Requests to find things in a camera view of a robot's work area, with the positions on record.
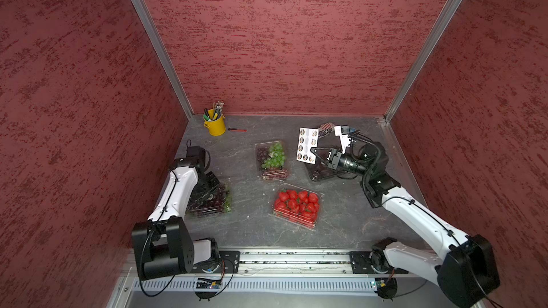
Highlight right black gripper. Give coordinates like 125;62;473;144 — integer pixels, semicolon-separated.
310;145;371;177

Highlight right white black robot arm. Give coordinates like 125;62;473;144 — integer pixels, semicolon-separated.
308;139;500;307

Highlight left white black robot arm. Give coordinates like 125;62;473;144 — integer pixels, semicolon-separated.
131;146;222;281

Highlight dark grapes clear box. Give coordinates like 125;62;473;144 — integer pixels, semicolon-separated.
186;182;233;218

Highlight dark plums clear box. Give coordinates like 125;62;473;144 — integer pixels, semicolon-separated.
305;163;345;182

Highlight mixed grapes clear box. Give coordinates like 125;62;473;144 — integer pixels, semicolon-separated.
255;140;289;180

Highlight yellow pen cup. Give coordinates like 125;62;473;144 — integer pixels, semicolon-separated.
204;115;227;137

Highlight strawberries clear box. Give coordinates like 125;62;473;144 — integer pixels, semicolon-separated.
271;182;322;230

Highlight pens in cup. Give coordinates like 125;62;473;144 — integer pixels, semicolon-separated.
203;100;224;122

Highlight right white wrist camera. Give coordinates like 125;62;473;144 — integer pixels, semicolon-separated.
334;125;356;154

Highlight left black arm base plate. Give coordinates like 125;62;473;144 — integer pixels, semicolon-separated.
191;250;241;275

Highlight front aluminium rail frame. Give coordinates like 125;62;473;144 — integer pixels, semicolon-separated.
107;248;452;307

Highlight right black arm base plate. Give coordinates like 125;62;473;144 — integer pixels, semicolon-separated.
349;251;392;277

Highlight left aluminium corner post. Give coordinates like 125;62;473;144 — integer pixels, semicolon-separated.
131;0;194;120

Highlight aluminium corner post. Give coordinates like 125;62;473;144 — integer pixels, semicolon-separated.
384;0;463;124
131;0;194;120

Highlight right aluminium corner post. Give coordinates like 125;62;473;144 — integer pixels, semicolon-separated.
384;0;463;124

